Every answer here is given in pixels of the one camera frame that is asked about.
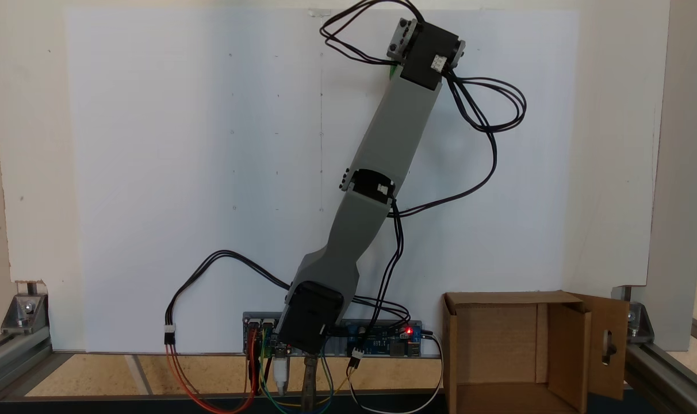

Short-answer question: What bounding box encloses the grey board mounting plate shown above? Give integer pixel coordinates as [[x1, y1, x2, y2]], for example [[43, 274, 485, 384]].
[[243, 311, 424, 358]]

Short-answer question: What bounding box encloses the blue circuit board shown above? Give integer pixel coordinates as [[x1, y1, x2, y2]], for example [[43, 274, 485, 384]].
[[344, 321, 424, 358]]

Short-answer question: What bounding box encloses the white usb plug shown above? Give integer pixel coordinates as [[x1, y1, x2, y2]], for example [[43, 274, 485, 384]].
[[273, 345, 289, 397]]

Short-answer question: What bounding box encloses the brown cardboard box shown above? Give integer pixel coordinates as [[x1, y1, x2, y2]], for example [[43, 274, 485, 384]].
[[442, 290, 631, 414]]

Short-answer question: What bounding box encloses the black servo cable bundle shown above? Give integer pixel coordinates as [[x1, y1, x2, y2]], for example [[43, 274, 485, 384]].
[[348, 68, 528, 360], [319, 0, 425, 64]]

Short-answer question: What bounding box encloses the small wired circuit board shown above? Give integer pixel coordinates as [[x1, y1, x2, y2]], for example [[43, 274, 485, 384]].
[[244, 315, 283, 358]]

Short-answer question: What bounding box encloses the green jumper wire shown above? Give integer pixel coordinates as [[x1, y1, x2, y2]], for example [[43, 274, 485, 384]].
[[258, 339, 335, 414]]

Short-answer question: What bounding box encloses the thin white cable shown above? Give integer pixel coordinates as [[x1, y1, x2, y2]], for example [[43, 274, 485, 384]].
[[346, 332, 445, 413]]

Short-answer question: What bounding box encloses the black and orange jumper cable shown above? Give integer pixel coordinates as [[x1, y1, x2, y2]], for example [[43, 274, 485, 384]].
[[163, 250, 294, 414]]

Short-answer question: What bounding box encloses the aluminium corner bracket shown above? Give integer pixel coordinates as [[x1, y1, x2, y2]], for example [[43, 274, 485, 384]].
[[1, 281, 50, 335], [627, 302, 655, 346]]

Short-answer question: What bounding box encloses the aluminium frame post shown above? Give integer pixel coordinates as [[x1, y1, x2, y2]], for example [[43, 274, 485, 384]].
[[0, 331, 54, 406], [623, 339, 697, 414]]

